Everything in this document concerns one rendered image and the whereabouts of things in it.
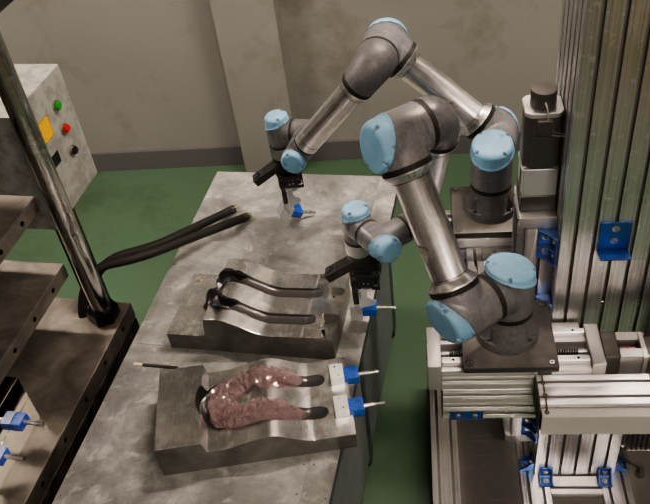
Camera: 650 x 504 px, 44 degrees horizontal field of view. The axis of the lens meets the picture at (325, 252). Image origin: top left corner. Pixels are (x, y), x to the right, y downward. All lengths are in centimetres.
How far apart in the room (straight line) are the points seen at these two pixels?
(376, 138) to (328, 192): 121
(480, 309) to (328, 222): 106
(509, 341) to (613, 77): 64
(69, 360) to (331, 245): 90
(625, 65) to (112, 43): 306
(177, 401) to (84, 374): 43
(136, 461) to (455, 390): 85
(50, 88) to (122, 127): 209
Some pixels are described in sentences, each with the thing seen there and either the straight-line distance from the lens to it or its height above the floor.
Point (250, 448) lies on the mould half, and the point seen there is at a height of 86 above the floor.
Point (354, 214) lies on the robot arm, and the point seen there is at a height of 124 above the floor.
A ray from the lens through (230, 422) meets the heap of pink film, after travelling 209.
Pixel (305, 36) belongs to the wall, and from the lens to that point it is 410.
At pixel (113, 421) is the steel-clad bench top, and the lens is 231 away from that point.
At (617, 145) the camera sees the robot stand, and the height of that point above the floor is 149.
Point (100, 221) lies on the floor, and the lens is 440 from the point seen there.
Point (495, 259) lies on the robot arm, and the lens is 186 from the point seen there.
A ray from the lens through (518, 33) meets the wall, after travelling 412.
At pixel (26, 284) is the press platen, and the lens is 245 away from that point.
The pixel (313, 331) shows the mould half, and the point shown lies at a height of 89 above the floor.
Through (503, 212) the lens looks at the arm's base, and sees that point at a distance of 231.
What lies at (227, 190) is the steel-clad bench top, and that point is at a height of 80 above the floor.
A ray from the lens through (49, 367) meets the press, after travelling 255.
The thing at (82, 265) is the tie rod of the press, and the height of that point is 103.
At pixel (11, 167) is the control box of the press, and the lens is 246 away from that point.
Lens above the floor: 252
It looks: 41 degrees down
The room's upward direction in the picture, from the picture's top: 8 degrees counter-clockwise
